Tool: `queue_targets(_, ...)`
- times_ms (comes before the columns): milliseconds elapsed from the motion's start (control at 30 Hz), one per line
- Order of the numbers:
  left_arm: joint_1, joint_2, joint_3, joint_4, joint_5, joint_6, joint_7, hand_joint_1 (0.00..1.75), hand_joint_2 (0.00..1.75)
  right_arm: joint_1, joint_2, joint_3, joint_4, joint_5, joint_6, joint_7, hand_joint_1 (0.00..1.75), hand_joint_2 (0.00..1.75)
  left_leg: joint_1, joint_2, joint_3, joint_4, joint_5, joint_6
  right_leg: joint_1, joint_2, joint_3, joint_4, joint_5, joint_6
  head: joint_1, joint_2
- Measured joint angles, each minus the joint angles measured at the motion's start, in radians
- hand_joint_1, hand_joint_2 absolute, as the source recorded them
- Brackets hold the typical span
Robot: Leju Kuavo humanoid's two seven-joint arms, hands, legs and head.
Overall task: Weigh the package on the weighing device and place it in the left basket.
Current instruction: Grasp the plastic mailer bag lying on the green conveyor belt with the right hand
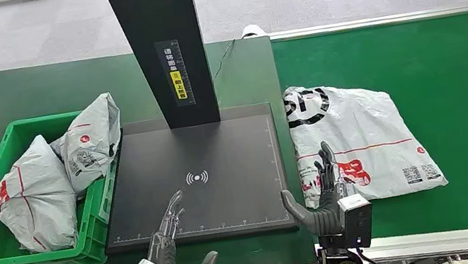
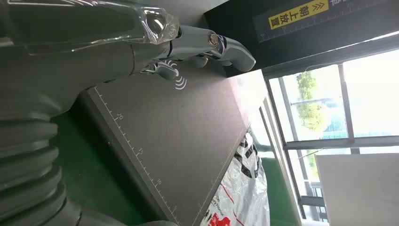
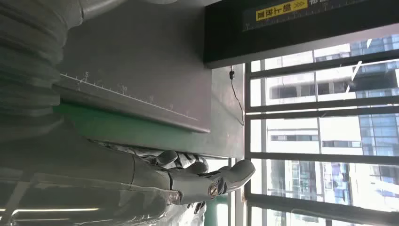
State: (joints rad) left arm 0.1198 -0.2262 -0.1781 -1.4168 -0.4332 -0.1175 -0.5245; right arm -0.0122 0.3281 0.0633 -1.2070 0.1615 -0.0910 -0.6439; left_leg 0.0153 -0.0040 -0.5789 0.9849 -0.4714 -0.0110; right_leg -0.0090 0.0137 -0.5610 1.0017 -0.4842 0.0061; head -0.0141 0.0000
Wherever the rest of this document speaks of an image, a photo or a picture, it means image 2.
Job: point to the large white black-print package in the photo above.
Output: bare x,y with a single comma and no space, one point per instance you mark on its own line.
243,193

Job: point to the green conveyor belt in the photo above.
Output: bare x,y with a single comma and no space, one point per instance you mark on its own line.
279,193

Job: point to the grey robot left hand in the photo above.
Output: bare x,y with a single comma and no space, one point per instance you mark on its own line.
78,53

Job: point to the yellow warning sticker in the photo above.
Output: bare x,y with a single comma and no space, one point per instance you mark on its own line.
297,14

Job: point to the black scale platform with ruler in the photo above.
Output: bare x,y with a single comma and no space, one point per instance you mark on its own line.
174,131

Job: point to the dark window frame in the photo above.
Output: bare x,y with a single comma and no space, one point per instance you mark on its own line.
346,143

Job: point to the white board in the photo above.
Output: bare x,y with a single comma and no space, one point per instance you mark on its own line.
358,190

